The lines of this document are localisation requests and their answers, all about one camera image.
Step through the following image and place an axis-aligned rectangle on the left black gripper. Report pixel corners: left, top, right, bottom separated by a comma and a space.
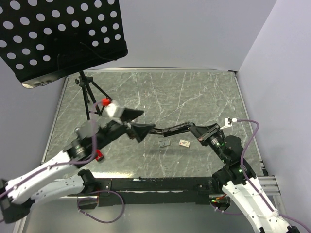
95, 107, 156, 150

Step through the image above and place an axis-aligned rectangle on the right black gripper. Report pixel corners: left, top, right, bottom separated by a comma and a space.
188, 122, 228, 163

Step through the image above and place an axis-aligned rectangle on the black stapler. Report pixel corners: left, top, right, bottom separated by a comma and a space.
149, 122, 195, 137

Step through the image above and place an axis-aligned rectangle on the staple tray with staples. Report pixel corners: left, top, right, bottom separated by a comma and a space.
158, 139, 171, 148

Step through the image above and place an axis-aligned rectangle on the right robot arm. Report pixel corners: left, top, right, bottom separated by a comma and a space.
189, 123, 299, 233

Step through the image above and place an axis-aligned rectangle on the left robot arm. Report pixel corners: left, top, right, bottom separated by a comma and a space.
0, 106, 155, 224

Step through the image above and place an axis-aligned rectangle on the red cylindrical object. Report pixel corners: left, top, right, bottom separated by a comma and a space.
95, 149, 104, 162

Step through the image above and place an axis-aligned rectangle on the black tripod stand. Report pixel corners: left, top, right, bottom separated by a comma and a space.
75, 71, 113, 120

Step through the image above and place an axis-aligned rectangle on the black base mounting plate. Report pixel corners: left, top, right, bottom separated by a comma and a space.
67, 177, 240, 211

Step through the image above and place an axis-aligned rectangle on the black perforated music stand desk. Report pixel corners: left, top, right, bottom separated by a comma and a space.
0, 0, 128, 89

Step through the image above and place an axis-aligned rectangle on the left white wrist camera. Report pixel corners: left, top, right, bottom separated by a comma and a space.
101, 98, 124, 124

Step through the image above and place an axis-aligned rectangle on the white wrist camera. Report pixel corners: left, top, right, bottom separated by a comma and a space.
101, 98, 124, 124
220, 117, 237, 130

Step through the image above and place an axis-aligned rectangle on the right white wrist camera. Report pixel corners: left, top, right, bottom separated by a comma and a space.
220, 117, 237, 130

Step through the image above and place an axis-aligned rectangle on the aluminium extrusion rail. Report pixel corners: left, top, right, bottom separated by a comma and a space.
23, 176, 281, 200

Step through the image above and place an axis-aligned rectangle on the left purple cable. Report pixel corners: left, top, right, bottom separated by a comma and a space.
0, 101, 126, 223

